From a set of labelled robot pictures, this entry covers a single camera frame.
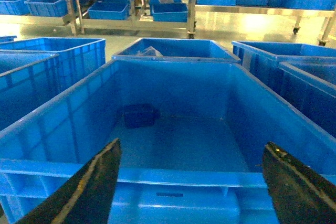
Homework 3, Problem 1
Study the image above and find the blue bin with red bags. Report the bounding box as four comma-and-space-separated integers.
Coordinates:
279, 62, 335, 136

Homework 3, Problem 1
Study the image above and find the blue block part with knob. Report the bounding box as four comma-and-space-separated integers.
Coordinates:
123, 103, 160, 129

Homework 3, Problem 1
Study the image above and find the blue bin behind red bags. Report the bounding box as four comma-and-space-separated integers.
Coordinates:
232, 41, 335, 85

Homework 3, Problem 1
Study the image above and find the far wheeled steel rack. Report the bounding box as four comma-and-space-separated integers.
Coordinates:
59, 0, 199, 39

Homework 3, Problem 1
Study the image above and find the blue bin far left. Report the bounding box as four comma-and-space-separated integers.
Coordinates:
1, 37, 106, 91

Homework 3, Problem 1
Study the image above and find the empty blue target bin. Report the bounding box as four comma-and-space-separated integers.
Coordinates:
1, 60, 335, 223

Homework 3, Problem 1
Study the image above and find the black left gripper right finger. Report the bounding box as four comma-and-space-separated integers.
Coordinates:
262, 142, 335, 223

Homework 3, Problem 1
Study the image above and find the blue bin with plastic bag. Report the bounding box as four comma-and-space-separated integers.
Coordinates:
111, 38, 242, 64

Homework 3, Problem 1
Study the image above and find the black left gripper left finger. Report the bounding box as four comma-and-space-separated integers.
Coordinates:
17, 138, 122, 223

